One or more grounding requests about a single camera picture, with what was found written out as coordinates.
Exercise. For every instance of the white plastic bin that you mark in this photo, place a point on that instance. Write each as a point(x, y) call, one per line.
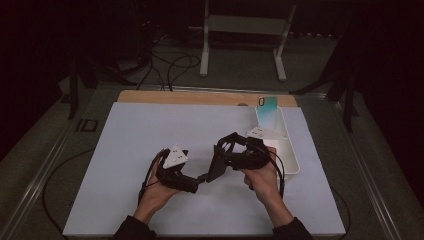
point(290, 156)

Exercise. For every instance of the black phone case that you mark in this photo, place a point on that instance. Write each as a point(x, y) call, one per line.
point(216, 166)

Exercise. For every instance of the orange blue gradient phone case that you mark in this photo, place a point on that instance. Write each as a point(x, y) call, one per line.
point(267, 113)

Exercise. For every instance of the black stand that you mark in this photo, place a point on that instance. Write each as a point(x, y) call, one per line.
point(349, 110)
point(73, 96)

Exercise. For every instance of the person's left hand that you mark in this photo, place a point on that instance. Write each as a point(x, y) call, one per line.
point(153, 196)

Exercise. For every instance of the white metal stand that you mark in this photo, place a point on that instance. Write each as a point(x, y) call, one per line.
point(246, 25)

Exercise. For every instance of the person's right hand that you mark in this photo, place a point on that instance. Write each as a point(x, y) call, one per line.
point(265, 185)

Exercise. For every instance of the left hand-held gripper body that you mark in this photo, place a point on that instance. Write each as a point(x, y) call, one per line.
point(175, 158)

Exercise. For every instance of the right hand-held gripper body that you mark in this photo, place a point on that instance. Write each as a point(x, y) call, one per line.
point(256, 155)

